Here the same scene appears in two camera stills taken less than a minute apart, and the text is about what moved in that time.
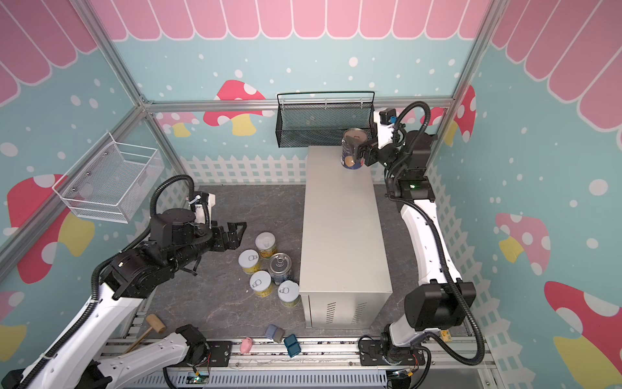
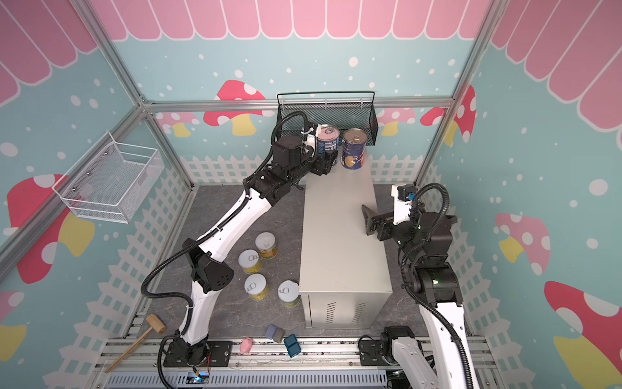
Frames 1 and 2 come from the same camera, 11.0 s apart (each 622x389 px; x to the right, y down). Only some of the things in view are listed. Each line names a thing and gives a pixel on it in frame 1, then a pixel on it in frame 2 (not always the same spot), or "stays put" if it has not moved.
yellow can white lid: x=266 y=244 stays put
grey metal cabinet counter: x=344 y=277 stays put
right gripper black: x=369 y=151 → x=383 y=226
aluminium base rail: x=458 y=362 stays put
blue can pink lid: x=280 y=266 → x=328 y=139
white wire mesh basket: x=115 y=182 stays put
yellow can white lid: x=249 y=260 stays put
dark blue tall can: x=347 y=156 stays put
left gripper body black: x=214 y=240 → x=321 y=165
